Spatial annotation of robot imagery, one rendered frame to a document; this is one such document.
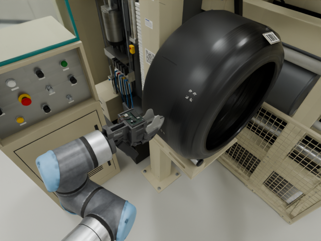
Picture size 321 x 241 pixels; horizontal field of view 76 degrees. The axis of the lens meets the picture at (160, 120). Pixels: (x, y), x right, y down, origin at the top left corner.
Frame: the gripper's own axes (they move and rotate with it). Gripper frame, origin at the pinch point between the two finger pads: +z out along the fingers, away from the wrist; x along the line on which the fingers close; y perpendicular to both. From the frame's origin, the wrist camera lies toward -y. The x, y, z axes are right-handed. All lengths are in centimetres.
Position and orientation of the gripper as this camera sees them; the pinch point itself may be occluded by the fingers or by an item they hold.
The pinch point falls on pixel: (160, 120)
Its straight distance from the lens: 68.4
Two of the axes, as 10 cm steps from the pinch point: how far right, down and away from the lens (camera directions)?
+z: 7.6, -3.9, 5.1
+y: 0.9, -7.2, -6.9
